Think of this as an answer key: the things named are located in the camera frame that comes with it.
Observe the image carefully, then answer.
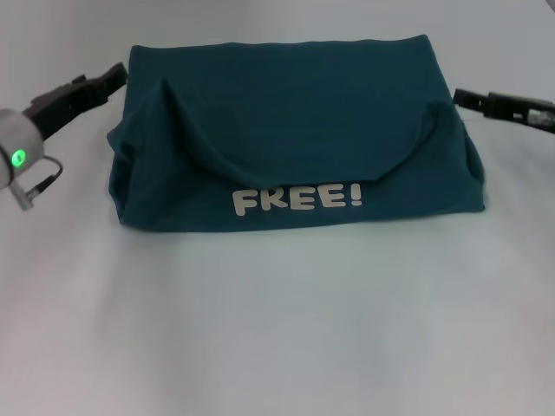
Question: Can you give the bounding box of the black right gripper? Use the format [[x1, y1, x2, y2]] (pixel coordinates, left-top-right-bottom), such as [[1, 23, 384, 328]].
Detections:
[[453, 88, 555, 133]]

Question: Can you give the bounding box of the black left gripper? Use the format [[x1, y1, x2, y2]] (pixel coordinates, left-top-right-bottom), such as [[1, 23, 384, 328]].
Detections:
[[23, 62, 129, 142]]

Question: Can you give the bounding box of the teal blue shirt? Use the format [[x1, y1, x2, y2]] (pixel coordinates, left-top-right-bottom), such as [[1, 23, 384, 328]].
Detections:
[[106, 33, 486, 233]]

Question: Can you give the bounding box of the left arm cable with plug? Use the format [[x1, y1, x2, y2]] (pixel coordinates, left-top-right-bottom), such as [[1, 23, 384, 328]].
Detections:
[[8, 155, 64, 212]]

